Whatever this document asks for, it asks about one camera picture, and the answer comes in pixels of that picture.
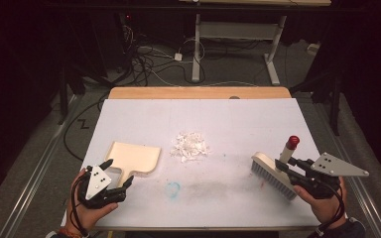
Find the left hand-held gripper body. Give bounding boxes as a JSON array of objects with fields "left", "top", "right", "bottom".
[{"left": 77, "top": 164, "right": 127, "bottom": 210}]

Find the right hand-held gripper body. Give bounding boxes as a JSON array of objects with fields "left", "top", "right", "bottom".
[{"left": 289, "top": 152, "right": 370, "bottom": 200}]

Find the cream brush with red-tipped handle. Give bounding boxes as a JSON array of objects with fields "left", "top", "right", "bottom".
[{"left": 250, "top": 135, "right": 302, "bottom": 201}]

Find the cream plastic dustpan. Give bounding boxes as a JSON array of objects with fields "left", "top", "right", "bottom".
[{"left": 104, "top": 141, "right": 163, "bottom": 188}]

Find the pile of white paper scraps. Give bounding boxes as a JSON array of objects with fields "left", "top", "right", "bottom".
[{"left": 170, "top": 131, "right": 211, "bottom": 164}]

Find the person's left hand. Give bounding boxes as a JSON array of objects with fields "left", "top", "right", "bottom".
[{"left": 64, "top": 169, "right": 119, "bottom": 234}]

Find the person's right hand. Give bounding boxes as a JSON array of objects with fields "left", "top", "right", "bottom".
[{"left": 293, "top": 176, "right": 349, "bottom": 230}]

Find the white table cover sheet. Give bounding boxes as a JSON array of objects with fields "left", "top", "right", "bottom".
[{"left": 61, "top": 98, "right": 322, "bottom": 229}]

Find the wooden table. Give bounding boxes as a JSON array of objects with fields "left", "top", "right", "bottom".
[{"left": 107, "top": 86, "right": 293, "bottom": 100}]

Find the white power strip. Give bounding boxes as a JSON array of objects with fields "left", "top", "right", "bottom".
[{"left": 307, "top": 43, "right": 321, "bottom": 56}]

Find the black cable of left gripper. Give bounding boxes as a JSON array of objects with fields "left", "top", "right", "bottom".
[{"left": 69, "top": 172, "right": 92, "bottom": 238}]

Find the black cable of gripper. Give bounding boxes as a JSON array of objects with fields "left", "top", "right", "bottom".
[
  {"left": 314, "top": 181, "right": 346, "bottom": 238},
  {"left": 69, "top": 172, "right": 92, "bottom": 238}
]

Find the metal floor rail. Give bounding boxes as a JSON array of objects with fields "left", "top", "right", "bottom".
[
  {"left": 306, "top": 98, "right": 381, "bottom": 238},
  {"left": 0, "top": 93, "right": 83, "bottom": 238}
]

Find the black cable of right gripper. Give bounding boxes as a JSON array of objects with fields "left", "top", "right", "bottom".
[{"left": 314, "top": 181, "right": 346, "bottom": 238}]

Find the orange bracelet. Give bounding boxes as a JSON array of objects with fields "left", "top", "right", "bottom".
[{"left": 58, "top": 228, "right": 84, "bottom": 238}]

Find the tangle of floor cables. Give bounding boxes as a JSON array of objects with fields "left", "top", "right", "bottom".
[{"left": 63, "top": 23, "right": 262, "bottom": 163}]

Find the white metal desk frame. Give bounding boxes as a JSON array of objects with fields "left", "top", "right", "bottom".
[{"left": 180, "top": 0, "right": 332, "bottom": 86}]

